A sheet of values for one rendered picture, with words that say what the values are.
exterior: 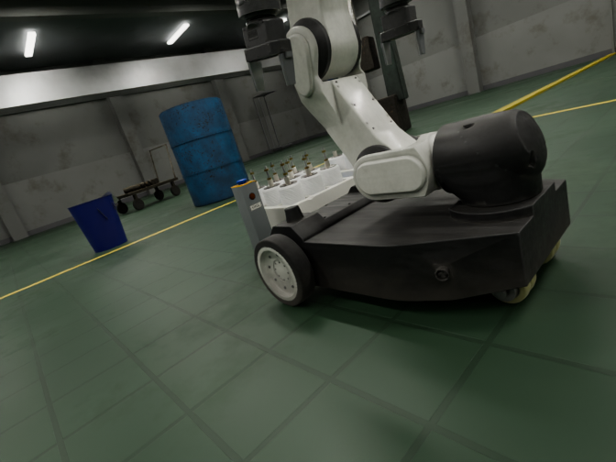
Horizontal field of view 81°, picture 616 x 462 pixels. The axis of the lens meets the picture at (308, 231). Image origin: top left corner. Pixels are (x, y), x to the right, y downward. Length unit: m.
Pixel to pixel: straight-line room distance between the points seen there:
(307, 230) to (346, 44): 0.47
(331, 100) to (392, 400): 0.67
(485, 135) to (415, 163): 0.14
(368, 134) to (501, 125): 0.30
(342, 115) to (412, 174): 0.25
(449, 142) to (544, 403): 0.47
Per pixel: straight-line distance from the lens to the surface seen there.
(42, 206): 11.19
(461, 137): 0.79
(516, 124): 0.77
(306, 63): 0.93
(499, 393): 0.63
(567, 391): 0.64
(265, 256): 1.01
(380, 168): 0.84
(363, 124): 0.91
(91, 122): 11.66
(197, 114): 3.86
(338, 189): 1.53
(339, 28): 0.98
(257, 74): 0.88
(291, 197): 1.41
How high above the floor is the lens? 0.44
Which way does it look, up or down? 15 degrees down
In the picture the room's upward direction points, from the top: 18 degrees counter-clockwise
